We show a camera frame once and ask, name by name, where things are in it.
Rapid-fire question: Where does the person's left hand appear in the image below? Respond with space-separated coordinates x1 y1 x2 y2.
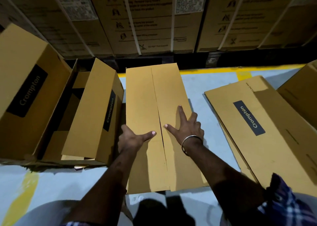
118 125 157 154

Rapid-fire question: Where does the person's right hand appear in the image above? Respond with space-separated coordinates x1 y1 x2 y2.
163 105 205 148

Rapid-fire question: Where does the plain cardboard box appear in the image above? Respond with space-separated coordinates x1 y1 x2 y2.
125 63 209 195

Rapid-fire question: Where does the person's right forearm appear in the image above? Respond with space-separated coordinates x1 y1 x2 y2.
184 140 271 226

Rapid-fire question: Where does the person's left forearm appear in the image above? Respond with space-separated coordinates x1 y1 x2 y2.
62 144 140 226

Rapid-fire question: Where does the silver bangle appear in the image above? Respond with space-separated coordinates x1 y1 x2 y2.
181 135 204 156

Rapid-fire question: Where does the flattened cardboard box underneath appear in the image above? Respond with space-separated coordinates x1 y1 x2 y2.
215 112 258 183

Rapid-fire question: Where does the narrow open cardboard box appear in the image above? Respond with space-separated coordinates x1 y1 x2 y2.
37 58 124 166

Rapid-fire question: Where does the dark pallet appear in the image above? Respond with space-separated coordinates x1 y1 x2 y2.
64 42 317 73

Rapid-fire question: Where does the flattened labelled cardboard box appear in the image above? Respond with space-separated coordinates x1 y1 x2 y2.
204 76 317 197

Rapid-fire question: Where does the upright cardboard box corner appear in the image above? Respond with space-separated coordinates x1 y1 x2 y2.
277 60 317 130

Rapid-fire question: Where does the plaid shirt sleeve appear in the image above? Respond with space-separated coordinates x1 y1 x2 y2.
256 173 317 226

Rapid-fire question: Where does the large open cardboard box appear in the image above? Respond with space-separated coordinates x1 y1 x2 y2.
0 23 73 160

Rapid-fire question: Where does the strapped brown shipping carton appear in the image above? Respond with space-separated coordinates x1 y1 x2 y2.
258 0 317 49
0 0 48 41
0 0 115 59
197 0 303 52
85 0 211 58

